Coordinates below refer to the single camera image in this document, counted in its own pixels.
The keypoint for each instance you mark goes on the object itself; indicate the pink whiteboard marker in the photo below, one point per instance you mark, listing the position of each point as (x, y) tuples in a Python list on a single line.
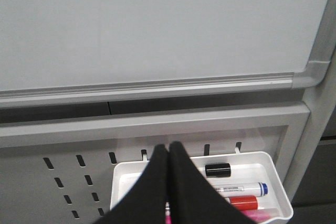
[(258, 215)]

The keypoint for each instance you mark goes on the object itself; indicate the white whiteboard with aluminium frame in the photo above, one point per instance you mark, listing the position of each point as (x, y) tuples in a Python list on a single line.
[(78, 51)]

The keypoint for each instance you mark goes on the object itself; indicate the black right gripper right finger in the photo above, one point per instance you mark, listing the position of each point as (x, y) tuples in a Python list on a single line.
[(191, 197)]

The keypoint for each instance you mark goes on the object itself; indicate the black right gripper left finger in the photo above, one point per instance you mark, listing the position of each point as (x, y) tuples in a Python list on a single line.
[(145, 202)]

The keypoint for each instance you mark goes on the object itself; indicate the white plastic marker tray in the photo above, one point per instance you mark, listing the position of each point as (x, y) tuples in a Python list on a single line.
[(250, 167)]

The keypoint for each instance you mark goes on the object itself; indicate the grey metal whiteboard stand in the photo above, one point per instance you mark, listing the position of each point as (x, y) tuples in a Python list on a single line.
[(59, 148)]

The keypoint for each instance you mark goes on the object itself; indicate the red capped whiteboard marker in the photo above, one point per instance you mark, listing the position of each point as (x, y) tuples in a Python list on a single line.
[(243, 202)]

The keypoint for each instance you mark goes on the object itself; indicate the black marker cap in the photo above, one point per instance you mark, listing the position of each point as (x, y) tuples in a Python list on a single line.
[(218, 170)]

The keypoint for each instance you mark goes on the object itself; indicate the blue capped whiteboard marker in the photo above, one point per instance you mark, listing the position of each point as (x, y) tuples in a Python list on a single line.
[(242, 189)]

